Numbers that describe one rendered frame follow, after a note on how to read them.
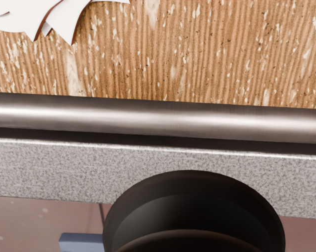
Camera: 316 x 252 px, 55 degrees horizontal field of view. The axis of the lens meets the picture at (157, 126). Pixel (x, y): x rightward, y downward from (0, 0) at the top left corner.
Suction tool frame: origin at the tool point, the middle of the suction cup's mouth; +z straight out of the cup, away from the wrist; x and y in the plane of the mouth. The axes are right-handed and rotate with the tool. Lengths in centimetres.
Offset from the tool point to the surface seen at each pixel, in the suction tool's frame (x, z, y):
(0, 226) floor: 127, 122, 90
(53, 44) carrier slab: -0.5, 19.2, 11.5
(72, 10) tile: -3.6, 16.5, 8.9
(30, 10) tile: -3.3, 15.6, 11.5
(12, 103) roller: 6.4, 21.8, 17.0
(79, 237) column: 30.3, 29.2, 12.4
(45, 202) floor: 104, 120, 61
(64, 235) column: 30.7, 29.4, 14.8
